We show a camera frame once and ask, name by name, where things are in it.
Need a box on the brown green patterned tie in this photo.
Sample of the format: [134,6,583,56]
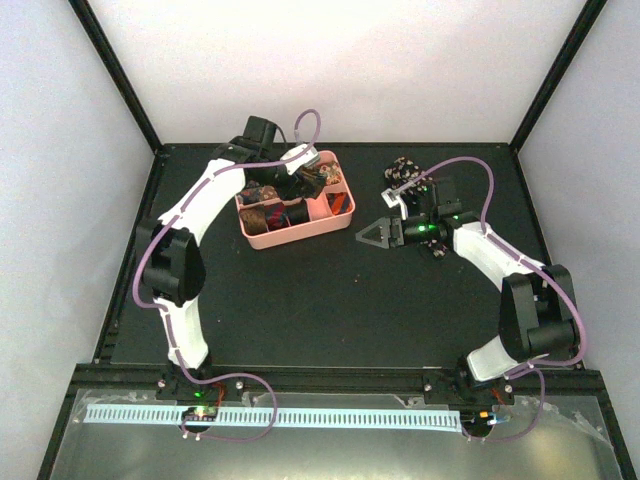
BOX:
[294,167,326,199]

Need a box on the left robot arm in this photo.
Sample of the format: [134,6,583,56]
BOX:
[131,109,321,399]

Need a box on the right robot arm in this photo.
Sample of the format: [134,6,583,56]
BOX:
[356,178,584,403]

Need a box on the brown paisley rolled tie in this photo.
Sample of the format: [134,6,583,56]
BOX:
[237,182,279,205]

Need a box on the red striped rolled tie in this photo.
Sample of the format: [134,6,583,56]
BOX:
[326,192,352,216]

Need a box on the black floral tie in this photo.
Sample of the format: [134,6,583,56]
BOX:
[384,157,448,259]

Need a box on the pink divided organizer box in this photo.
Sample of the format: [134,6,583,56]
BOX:
[235,150,356,250]

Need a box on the red navy rolled tie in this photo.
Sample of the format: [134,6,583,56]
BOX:
[265,203,289,231]

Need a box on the black rolled tie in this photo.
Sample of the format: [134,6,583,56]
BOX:
[285,199,310,226]

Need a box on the white red floral rolled tie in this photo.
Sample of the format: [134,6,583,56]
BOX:
[319,161,342,186]

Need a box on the clear acrylic sheet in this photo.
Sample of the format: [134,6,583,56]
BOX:
[50,391,623,479]

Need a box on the light blue slotted strip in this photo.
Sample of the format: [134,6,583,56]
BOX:
[83,404,462,433]

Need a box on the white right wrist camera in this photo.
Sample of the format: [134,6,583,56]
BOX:
[381,188,409,220]

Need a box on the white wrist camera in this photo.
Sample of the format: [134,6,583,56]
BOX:
[381,188,409,220]
[280,144,320,172]

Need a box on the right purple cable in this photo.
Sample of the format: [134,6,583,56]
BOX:
[394,156,589,445]

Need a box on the purple cable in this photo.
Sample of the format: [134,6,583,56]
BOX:
[394,156,589,445]
[132,108,322,444]

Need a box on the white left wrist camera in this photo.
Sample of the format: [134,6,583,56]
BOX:
[280,144,320,172]

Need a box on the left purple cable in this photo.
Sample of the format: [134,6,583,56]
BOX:
[132,108,322,444]

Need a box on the left black frame post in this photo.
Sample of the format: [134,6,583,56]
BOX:
[68,0,162,153]

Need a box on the black frame post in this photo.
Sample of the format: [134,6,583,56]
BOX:
[509,0,608,153]
[68,0,162,153]

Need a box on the black aluminium mounting rail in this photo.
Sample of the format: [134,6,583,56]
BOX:
[71,364,605,406]

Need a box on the right black frame post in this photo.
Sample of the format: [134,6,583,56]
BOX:
[509,0,608,153]

